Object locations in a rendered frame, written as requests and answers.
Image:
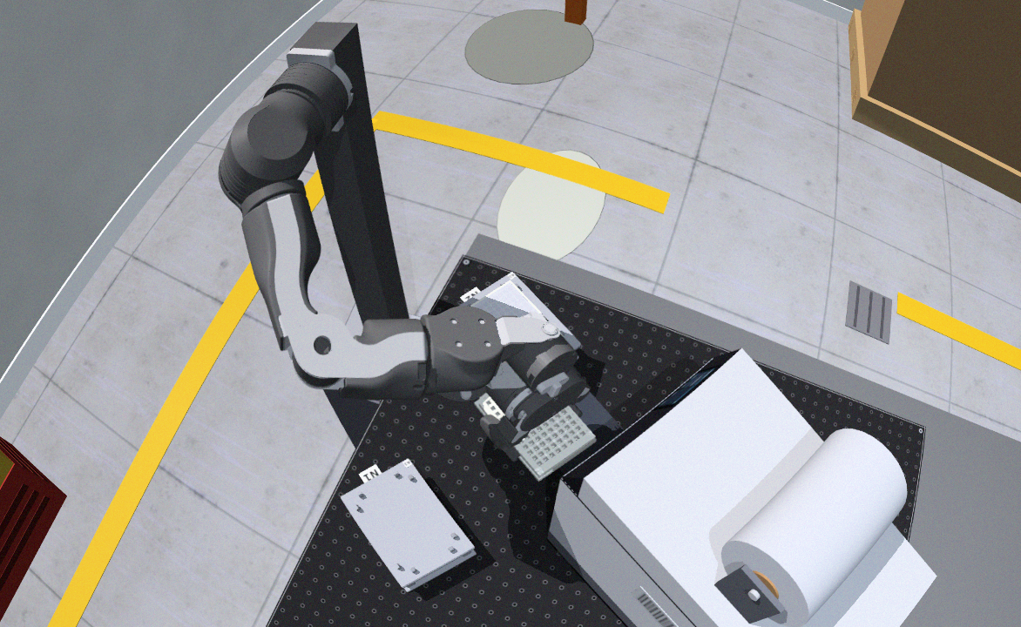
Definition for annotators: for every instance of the white roll of foil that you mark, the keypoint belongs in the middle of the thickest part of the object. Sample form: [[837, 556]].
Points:
[[814, 532]]

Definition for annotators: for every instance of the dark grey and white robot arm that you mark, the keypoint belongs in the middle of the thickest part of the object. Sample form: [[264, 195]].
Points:
[[269, 147]]

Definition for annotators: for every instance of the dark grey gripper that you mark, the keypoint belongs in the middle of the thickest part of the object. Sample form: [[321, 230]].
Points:
[[534, 410]]

